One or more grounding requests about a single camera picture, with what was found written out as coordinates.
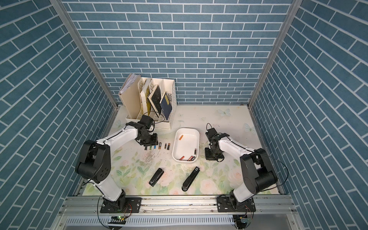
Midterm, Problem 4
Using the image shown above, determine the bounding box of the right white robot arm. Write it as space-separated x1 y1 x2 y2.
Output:
205 128 278 206

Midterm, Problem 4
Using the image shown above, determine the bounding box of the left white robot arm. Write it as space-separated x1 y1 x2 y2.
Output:
75 115 158 207

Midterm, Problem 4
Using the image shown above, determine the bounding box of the white plastic storage box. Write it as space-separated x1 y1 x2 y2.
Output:
172 128 200 164

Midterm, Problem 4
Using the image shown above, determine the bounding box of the floral table mat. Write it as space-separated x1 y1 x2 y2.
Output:
110 105 261 196

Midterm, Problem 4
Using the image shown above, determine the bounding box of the dark blue notebook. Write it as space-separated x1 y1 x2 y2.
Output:
160 92 172 120

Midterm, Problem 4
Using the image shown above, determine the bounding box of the long black stapler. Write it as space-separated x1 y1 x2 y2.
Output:
182 167 200 192

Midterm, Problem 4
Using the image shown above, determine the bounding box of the beige desktop file organizer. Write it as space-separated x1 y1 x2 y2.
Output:
118 73 177 130

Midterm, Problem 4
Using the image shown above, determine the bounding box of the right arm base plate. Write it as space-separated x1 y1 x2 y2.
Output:
216 195 256 213

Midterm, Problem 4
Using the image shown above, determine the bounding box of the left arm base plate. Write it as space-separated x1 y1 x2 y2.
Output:
100 196 142 214

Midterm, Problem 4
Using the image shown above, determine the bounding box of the aluminium mounting rail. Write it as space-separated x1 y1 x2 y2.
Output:
58 195 297 216

